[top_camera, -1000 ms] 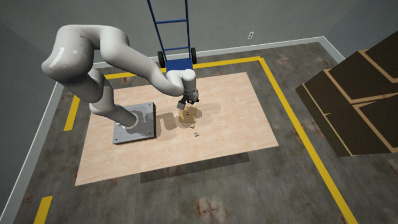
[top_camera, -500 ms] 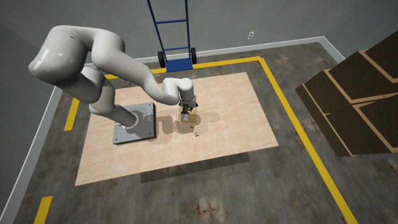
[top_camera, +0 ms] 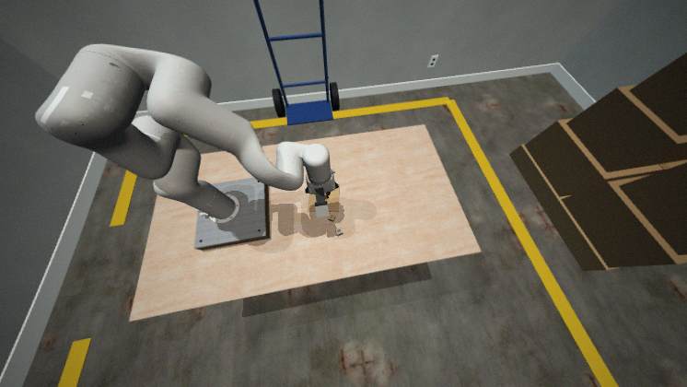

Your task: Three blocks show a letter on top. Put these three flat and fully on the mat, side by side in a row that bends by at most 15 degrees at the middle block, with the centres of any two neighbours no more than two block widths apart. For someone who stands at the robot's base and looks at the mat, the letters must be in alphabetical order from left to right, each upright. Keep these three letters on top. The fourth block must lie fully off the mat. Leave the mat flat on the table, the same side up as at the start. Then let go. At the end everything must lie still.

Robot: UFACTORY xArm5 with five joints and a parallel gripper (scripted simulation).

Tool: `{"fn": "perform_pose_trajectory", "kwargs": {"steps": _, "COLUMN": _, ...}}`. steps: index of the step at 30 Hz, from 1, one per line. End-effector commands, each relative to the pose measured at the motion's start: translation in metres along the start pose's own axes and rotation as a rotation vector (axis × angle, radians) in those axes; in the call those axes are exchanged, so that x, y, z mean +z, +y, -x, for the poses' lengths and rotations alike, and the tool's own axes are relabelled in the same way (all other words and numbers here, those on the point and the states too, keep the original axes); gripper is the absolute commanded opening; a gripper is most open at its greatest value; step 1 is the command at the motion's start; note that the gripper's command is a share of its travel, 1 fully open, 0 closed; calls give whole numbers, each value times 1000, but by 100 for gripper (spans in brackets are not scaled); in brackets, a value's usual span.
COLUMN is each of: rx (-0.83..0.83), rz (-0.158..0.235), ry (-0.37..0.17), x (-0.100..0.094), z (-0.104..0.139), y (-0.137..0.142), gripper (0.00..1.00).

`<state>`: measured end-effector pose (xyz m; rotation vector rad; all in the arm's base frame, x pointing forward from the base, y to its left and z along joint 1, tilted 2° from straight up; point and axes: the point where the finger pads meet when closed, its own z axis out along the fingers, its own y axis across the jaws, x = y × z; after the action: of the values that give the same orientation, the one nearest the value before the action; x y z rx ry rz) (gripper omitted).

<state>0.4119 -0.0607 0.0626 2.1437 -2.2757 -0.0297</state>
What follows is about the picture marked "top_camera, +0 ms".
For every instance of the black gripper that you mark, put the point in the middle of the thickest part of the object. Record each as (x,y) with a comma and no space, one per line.
(331,185)

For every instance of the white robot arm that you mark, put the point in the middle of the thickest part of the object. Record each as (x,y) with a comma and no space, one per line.
(99,94)

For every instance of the tan flat mat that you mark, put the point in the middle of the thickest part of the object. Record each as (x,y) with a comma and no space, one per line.
(333,201)

